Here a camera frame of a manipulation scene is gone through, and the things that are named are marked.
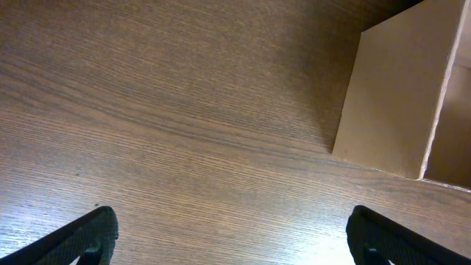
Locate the brown cardboard box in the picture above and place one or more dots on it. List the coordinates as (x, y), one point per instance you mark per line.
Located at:
(407, 106)

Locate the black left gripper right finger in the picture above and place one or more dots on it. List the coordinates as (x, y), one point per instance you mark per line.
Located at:
(374, 239)

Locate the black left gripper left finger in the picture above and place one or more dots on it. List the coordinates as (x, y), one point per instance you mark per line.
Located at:
(90, 239)

